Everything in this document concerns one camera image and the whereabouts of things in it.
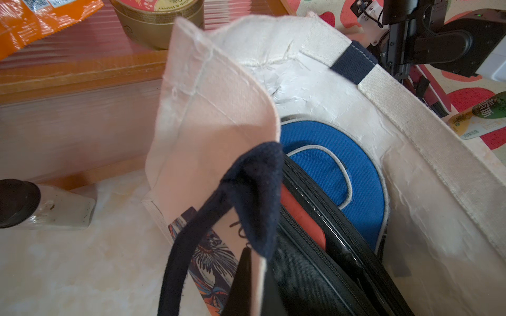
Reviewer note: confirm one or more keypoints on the wooden two-tier shelf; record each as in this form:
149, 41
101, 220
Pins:
79, 106

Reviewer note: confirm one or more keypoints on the black paddle case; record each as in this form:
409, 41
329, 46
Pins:
305, 257

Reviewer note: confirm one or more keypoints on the small green labelled bottle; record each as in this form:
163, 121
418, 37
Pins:
484, 118

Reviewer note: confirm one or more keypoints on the maroon paddle case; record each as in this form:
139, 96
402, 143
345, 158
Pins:
424, 86

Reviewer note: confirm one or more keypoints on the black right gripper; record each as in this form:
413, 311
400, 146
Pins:
416, 36

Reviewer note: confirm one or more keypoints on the white canvas tote bag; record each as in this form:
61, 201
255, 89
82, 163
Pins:
225, 94

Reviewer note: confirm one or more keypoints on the dark blue paddle case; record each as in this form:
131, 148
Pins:
345, 171

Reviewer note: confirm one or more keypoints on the glass jar black lid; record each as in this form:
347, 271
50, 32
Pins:
31, 206

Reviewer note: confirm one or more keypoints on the orange snack bag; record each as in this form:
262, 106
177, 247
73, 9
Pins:
24, 22

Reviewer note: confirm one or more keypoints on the round gold red tin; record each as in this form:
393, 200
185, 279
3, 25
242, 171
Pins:
150, 23

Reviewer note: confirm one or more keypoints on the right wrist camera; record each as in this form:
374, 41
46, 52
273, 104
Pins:
370, 18

